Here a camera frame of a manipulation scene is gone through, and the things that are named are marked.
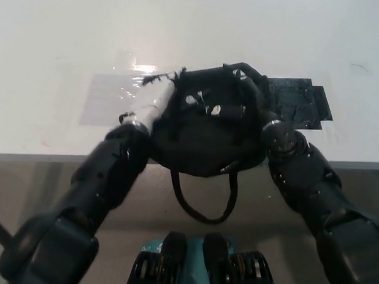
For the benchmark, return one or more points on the large black tape patch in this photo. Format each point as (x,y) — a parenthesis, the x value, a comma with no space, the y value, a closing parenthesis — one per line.
(292,102)

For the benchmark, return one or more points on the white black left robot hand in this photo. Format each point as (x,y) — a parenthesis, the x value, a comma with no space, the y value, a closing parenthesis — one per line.
(153,99)

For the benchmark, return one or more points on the clear plastic film sheet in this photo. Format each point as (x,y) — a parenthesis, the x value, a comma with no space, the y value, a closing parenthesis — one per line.
(109,100)

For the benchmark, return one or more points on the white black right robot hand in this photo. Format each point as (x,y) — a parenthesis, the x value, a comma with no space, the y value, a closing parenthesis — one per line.
(256,91)

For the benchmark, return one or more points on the black teal robot torso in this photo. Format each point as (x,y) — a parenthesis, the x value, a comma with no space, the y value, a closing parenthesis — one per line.
(203,268)

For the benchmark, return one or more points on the black soft travel bag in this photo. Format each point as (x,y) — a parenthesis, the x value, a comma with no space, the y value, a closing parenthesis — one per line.
(208,143)

